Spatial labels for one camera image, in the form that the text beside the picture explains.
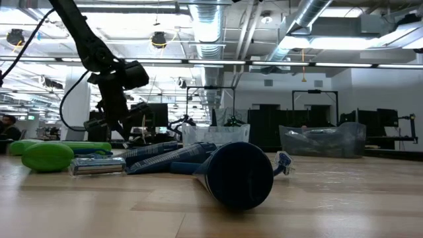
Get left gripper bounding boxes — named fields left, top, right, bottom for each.
left=83, top=71, right=150, bottom=141

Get white pillar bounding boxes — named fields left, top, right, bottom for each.
left=61, top=67, right=92, bottom=141

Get clear plastic container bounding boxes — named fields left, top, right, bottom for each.
left=181, top=122, right=251, bottom=148

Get person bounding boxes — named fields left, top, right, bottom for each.
left=0, top=114, right=23, bottom=153

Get long ceiling light strip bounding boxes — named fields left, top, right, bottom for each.
left=0, top=56, right=423, bottom=69

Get yellow hanging pendant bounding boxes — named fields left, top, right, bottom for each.
left=299, top=48, right=307, bottom=83

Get dark translucent plastic container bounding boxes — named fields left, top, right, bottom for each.
left=278, top=122, right=367, bottom=159

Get black desk monitors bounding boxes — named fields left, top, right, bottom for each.
left=340, top=108, right=400, bottom=137

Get black ceiling cable reel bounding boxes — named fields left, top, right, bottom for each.
left=150, top=30, right=168, bottom=50
left=5, top=28, right=26, bottom=47

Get black station frame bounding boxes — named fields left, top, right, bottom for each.
left=185, top=85, right=237, bottom=117
left=291, top=89, right=340, bottom=128

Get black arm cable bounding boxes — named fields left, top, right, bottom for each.
left=0, top=8, right=90, bottom=133

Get silver ventilation duct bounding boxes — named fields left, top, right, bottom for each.
left=260, top=0, right=333, bottom=75
left=190, top=0, right=229, bottom=110

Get black partition wall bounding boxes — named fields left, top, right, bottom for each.
left=247, top=104, right=333, bottom=153

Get black camera stand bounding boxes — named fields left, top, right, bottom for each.
left=398, top=113, right=419, bottom=145

